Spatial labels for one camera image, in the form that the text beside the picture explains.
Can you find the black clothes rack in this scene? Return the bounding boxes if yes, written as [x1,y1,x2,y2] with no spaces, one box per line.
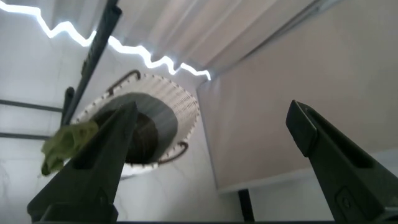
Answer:
[0,0,123,141]

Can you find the white laundry basket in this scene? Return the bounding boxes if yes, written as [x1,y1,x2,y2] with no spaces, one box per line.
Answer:
[73,70,201,170]

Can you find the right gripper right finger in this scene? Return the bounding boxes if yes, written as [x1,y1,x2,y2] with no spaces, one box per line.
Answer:
[285,99,398,223]

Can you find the green garment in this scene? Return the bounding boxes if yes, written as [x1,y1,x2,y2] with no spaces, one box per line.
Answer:
[40,120,100,177]

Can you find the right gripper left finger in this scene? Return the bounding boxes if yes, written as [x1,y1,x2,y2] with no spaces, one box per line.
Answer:
[27,100,139,223]

